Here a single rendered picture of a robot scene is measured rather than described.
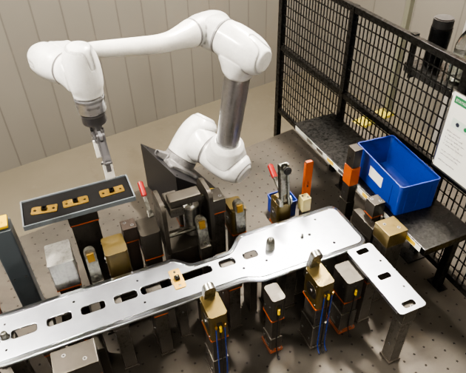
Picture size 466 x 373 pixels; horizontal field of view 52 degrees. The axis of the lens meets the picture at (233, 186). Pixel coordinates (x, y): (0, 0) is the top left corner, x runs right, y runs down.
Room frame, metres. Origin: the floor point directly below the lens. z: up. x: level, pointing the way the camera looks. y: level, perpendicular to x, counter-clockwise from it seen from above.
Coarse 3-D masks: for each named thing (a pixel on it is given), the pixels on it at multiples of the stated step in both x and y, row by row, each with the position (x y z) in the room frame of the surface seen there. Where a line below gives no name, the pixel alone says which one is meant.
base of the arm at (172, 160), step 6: (156, 150) 1.80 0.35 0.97; (168, 150) 1.83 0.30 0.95; (162, 156) 1.79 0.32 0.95; (168, 156) 1.79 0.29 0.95; (174, 156) 1.79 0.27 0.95; (168, 162) 1.75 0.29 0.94; (174, 162) 1.77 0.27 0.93; (180, 162) 1.77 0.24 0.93; (186, 162) 1.78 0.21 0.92; (174, 168) 1.73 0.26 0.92; (180, 168) 1.75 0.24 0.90; (186, 168) 1.77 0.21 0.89; (192, 168) 1.80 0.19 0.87; (186, 174) 1.76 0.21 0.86; (192, 174) 1.77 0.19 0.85
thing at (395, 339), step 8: (408, 304) 0.90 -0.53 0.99; (392, 312) 0.91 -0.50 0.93; (408, 312) 0.87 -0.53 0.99; (416, 312) 0.89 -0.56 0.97; (392, 320) 0.91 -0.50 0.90; (400, 320) 0.88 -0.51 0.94; (408, 320) 0.88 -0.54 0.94; (392, 328) 0.90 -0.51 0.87; (400, 328) 0.87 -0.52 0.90; (408, 328) 0.89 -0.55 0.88; (392, 336) 0.89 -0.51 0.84; (400, 336) 0.88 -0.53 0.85; (384, 344) 0.91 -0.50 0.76; (392, 344) 0.88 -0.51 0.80; (400, 344) 0.88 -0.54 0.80; (384, 352) 0.90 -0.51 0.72; (392, 352) 0.87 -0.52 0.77; (392, 360) 0.88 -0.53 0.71
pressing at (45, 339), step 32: (288, 224) 1.26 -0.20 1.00; (320, 224) 1.26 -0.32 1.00; (352, 224) 1.26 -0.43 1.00; (224, 256) 1.11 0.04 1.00; (288, 256) 1.10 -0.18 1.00; (96, 288) 0.99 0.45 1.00; (128, 288) 0.99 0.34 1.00; (192, 288) 0.98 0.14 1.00; (224, 288) 0.98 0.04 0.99; (0, 320) 0.87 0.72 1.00; (32, 320) 0.87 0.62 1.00; (96, 320) 0.86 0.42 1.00; (128, 320) 0.86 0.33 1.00; (0, 352) 0.77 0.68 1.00; (32, 352) 0.76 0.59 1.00
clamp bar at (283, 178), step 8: (280, 168) 1.33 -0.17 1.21; (288, 168) 1.31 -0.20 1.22; (280, 176) 1.32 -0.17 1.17; (288, 176) 1.33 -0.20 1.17; (280, 184) 1.32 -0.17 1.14; (288, 184) 1.33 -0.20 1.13; (280, 192) 1.32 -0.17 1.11; (288, 192) 1.32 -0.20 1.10; (280, 200) 1.31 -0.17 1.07; (288, 200) 1.32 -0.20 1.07
